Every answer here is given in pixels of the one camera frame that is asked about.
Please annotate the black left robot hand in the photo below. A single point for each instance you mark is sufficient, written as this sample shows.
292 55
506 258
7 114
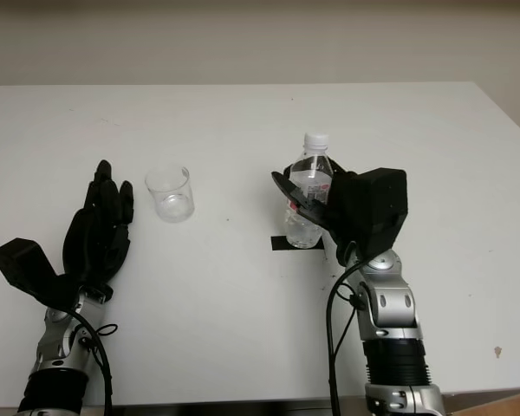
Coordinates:
95 238

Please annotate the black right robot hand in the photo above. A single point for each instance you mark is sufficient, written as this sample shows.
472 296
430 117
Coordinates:
346 216

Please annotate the clear plastic water bottle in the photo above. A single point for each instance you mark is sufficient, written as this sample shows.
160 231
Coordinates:
310 173

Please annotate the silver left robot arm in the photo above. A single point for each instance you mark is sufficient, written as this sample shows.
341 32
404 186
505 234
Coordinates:
56 346

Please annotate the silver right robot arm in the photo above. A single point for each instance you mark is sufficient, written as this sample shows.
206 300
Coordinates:
394 329

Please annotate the clear plastic cup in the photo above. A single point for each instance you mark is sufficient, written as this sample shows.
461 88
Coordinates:
171 199

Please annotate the black tape strip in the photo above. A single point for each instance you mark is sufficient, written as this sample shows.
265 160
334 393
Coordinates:
278 244

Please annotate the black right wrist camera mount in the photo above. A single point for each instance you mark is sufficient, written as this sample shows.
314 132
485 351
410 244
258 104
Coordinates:
385 208

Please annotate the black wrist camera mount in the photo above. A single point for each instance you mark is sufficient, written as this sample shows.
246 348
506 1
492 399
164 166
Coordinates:
21 264
385 208

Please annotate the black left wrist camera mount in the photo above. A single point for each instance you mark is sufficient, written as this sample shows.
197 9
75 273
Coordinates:
21 264

